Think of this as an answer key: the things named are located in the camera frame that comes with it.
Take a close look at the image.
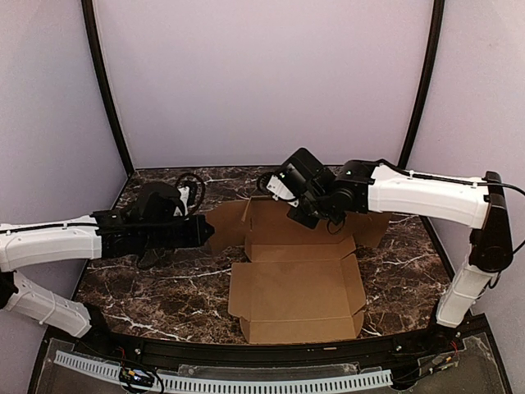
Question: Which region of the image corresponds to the white slotted cable duct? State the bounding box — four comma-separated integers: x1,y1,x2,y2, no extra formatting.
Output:
53,350,392,393

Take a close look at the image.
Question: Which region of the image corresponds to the right black frame post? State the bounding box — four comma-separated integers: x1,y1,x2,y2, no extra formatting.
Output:
398,0,445,168

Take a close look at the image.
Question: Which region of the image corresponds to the left black frame post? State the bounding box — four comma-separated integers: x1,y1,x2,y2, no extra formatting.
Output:
80,0,135,178

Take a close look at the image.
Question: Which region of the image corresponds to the black frame post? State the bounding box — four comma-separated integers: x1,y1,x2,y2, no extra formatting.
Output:
398,0,445,168
80,0,135,178

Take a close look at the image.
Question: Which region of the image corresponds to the small electronics board left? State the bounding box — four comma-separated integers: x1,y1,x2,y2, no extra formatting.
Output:
118,367,155,387

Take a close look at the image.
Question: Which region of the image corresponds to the small electronics board right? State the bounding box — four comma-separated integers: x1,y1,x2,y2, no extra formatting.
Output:
427,356,459,374

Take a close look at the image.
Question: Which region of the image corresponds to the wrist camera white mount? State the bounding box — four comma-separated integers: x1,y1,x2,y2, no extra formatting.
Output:
256,172,299,207
173,172,206,217

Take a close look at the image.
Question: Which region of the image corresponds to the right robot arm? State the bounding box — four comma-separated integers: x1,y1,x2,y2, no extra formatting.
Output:
265,148,518,328

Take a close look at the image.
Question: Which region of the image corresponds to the black front rail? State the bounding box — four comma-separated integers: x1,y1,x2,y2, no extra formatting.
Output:
48,303,489,373

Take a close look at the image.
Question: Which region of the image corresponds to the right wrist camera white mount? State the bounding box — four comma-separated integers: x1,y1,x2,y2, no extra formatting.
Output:
256,172,299,207

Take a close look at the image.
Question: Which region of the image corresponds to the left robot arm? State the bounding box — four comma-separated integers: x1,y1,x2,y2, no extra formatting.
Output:
1,182,215,338

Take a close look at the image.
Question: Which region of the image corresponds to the brown cardboard box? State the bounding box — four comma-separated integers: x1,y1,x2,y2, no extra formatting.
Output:
206,198,390,345

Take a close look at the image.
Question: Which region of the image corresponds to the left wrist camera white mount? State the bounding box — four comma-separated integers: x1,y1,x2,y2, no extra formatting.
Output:
173,172,206,217

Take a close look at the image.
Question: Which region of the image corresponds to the small electronics board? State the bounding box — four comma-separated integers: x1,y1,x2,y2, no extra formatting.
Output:
427,356,459,374
118,367,155,387

